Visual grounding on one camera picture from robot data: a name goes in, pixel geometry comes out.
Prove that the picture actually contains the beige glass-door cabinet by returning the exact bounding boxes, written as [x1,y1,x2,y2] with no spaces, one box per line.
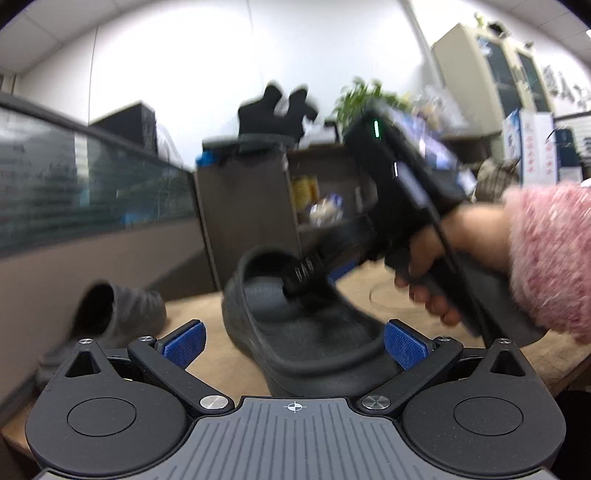
[431,22,556,136]

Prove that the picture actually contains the brown wooden shelf cabinet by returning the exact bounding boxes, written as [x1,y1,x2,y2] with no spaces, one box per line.
[193,138,386,292]

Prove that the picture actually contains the brown checked cloth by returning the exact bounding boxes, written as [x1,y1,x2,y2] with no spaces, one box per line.
[475,158,523,202]

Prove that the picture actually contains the black rubber slipper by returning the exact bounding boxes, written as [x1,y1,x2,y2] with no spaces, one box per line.
[222,244,403,398]

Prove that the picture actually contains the person's right forearm pink sleeve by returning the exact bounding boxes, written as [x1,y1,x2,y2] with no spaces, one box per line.
[502,181,591,343]

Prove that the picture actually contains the black box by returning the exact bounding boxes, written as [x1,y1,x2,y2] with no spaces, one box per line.
[89,102,161,154]

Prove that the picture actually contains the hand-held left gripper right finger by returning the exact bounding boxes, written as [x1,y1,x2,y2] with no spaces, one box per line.
[358,318,549,415]

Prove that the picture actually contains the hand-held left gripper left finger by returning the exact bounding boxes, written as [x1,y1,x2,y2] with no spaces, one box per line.
[44,320,234,416]

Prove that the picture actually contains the green potted plant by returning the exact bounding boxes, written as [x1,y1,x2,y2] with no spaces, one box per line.
[332,78,413,132]

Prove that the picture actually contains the blue and white snack packet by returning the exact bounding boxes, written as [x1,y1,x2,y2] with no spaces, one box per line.
[308,193,345,228]

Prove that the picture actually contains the grey office partition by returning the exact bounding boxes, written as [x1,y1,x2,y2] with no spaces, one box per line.
[0,91,219,409]

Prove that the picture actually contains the person's right hand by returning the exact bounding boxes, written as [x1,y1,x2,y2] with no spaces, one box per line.
[394,205,514,326]

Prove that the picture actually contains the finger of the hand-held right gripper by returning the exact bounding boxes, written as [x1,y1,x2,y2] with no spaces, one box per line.
[281,217,375,299]

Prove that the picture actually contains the yellow bottles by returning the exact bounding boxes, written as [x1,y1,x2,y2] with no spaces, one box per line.
[291,175,320,211]

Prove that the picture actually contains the black gloves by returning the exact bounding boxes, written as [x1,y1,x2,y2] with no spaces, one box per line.
[237,82,320,140]

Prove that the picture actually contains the grey rubber slipper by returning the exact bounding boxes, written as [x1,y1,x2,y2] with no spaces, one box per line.
[36,281,168,389]

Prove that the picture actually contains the blue binders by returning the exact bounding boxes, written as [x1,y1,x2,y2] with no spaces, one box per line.
[553,126,591,184]

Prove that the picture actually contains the white and blue carton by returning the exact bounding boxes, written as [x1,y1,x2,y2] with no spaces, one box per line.
[502,109,555,186]

